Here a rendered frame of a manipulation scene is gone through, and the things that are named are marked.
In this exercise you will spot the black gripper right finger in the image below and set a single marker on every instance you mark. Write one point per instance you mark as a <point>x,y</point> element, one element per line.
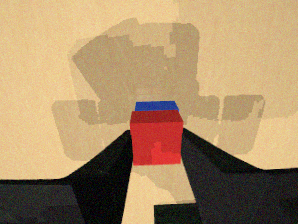
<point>229,190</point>

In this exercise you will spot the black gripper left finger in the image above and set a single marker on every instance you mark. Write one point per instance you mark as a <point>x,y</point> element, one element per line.
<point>95,193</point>

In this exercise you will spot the blue block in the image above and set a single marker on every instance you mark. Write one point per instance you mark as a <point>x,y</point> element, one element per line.
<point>156,105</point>

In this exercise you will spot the red block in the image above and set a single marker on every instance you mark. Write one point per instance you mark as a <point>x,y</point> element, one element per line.
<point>156,137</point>

